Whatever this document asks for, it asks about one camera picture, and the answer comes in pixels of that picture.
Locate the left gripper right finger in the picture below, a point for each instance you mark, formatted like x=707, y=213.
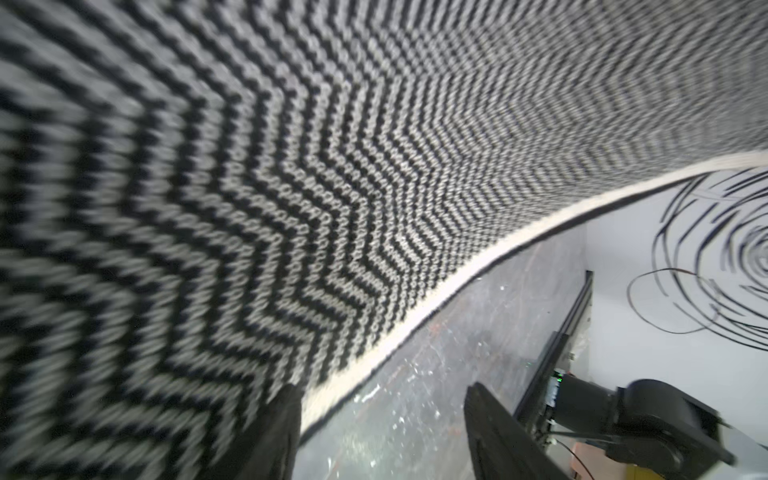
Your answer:
x=499, y=447

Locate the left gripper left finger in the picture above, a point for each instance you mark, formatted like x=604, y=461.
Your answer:
x=267, y=449

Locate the black white patterned knit scarf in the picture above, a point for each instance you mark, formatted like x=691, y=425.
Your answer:
x=205, y=201

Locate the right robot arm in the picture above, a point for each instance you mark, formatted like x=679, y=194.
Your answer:
x=648, y=423

